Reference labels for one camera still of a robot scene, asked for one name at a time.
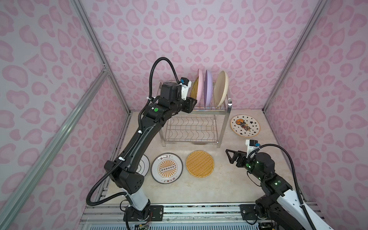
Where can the purple plate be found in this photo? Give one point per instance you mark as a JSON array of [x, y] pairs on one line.
[[208, 88]]

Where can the pink plate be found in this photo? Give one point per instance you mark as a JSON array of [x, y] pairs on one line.
[[200, 86]]

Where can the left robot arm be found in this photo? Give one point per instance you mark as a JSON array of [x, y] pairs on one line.
[[173, 98]]

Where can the green yellow woven plate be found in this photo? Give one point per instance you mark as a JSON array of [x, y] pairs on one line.
[[194, 89]]

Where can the white plate orange sunburst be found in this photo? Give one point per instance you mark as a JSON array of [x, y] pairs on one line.
[[167, 168]]

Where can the aluminium frame profile right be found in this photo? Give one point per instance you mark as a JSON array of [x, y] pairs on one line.
[[311, 23]]

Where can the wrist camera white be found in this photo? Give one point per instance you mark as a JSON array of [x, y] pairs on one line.
[[185, 84], [251, 145]]

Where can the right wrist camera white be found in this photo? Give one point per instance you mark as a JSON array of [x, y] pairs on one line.
[[251, 145]]

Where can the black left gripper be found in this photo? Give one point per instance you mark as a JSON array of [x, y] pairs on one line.
[[189, 104]]

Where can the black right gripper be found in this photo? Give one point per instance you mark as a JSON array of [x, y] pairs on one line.
[[239, 159]]

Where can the white plate black rim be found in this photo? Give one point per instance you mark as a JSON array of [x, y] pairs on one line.
[[144, 165]]

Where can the stainless steel dish rack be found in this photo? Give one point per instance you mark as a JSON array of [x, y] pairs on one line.
[[205, 125]]

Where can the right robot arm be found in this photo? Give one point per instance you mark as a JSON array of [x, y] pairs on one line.
[[282, 202]]

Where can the cream beige plate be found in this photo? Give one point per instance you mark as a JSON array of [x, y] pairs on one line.
[[221, 88]]

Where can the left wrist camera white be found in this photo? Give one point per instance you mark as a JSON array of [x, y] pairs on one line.
[[185, 84]]

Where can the aluminium frame profile left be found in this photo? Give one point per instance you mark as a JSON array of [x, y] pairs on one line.
[[61, 115]]

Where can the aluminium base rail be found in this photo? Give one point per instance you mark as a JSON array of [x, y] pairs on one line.
[[203, 203]]

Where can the orange woven pattern plate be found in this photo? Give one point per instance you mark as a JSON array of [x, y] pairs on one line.
[[200, 164]]

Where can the white star cartoon plate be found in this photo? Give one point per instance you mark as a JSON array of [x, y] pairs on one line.
[[245, 126]]

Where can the aluminium frame profile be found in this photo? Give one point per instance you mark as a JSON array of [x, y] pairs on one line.
[[311, 23], [61, 115]]

